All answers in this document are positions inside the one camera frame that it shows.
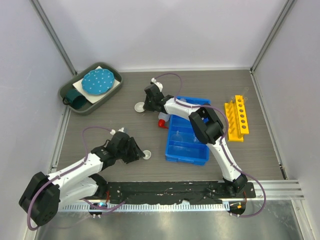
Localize small translucent plastic cup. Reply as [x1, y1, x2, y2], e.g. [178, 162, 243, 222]
[143, 150, 152, 160]

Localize small white ceramic dish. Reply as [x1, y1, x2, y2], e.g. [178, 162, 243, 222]
[134, 102, 145, 113]

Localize white squeeze bottle red cap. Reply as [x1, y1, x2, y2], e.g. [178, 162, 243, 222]
[157, 112, 171, 129]

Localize blue divided plastic bin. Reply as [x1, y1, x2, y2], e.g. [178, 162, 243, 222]
[164, 96, 212, 166]

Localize yellow test tube rack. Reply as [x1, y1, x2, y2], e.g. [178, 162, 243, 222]
[224, 95, 250, 142]

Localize thin clear test tube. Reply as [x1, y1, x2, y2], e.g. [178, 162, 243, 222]
[241, 86, 249, 103]

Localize clear glass beaker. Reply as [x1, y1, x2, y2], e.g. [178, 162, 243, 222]
[193, 134, 200, 144]

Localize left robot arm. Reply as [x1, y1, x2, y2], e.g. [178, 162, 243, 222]
[18, 130, 151, 231]

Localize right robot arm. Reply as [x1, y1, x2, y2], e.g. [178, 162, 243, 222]
[143, 83, 248, 198]

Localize grey-green plastic tray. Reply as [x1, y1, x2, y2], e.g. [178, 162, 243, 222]
[58, 62, 124, 115]

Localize white square board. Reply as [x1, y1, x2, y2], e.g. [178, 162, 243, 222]
[72, 66, 121, 104]

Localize blue dotted plate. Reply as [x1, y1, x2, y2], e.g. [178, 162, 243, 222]
[81, 68, 115, 96]

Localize dark green mug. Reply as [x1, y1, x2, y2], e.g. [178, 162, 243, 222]
[62, 89, 87, 110]

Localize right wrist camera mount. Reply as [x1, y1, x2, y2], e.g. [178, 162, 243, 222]
[151, 77, 163, 92]

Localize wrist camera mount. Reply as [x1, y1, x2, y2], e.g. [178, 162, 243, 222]
[110, 127, 128, 135]
[151, 77, 163, 92]

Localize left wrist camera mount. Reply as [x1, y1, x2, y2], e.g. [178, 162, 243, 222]
[110, 127, 128, 135]

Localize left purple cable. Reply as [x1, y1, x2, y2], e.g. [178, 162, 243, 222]
[26, 126, 116, 231]

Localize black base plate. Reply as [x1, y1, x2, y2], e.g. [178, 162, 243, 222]
[85, 181, 256, 205]

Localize white slotted cable duct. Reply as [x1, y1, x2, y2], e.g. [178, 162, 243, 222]
[59, 201, 230, 213]

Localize left aluminium frame post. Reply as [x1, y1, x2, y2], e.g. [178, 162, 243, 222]
[30, 0, 77, 76]

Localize aluminium frame post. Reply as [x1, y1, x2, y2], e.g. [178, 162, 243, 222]
[249, 0, 298, 75]
[30, 0, 77, 76]

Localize right aluminium frame post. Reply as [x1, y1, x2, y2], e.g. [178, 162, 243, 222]
[249, 0, 298, 75]

